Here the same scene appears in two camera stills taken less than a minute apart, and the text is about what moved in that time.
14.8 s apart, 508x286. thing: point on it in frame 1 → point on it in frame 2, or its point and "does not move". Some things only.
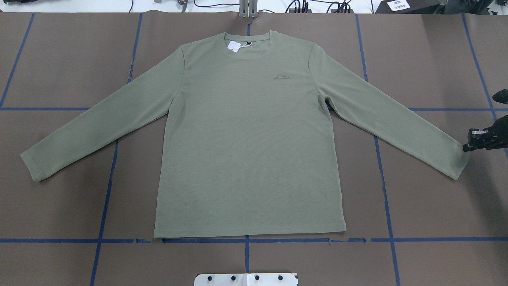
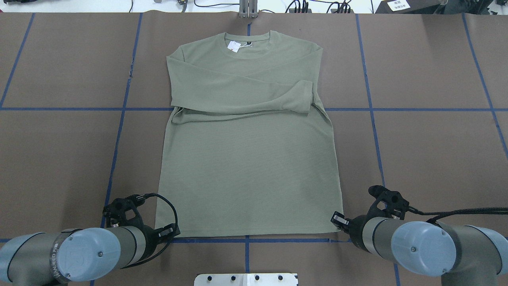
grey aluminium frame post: (248, 8) does not move
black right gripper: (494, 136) → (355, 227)
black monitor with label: (408, 6) does not move
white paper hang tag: (234, 46) does not move
